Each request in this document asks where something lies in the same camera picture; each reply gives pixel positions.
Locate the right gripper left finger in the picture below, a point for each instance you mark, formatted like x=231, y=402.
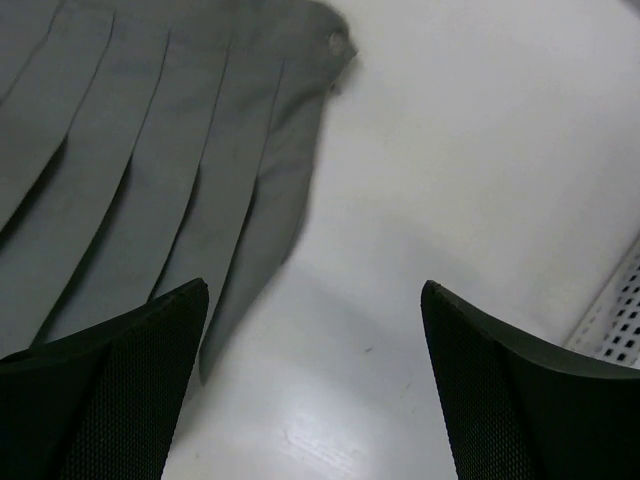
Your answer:
x=103, y=403

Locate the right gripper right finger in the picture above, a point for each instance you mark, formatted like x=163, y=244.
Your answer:
x=518, y=407

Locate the grey pleated skirt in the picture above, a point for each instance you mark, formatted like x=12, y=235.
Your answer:
x=148, y=143

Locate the white plastic laundry basket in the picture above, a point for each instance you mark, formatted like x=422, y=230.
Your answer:
x=609, y=330

